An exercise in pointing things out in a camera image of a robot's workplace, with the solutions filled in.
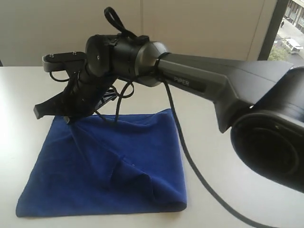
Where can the dark window frame post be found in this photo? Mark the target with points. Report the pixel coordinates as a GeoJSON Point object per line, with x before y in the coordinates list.
{"type": "Point", "coordinates": [272, 29]}

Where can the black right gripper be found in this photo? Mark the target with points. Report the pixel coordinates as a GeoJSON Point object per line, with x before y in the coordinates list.
{"type": "Point", "coordinates": [84, 95]}

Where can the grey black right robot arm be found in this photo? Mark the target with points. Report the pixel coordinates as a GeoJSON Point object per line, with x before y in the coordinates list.
{"type": "Point", "coordinates": [260, 102]}

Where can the blue microfiber towel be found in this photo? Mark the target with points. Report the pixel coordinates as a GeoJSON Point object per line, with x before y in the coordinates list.
{"type": "Point", "coordinates": [96, 167]}

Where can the white van outside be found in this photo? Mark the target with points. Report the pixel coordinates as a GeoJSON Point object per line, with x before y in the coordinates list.
{"type": "Point", "coordinates": [292, 46]}

